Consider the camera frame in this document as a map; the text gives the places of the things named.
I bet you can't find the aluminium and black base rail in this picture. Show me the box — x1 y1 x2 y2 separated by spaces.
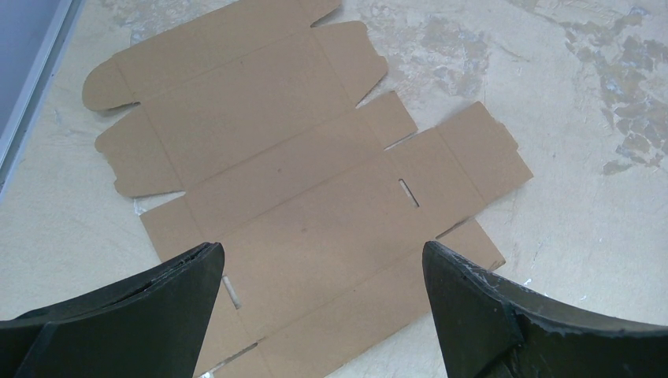
1 0 85 193

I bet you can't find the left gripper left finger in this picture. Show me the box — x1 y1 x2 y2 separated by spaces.
1 243 225 377

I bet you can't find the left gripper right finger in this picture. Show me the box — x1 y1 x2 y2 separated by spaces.
422 241 667 377

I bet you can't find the brown cardboard box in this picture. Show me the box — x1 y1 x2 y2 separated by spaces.
82 1 533 377

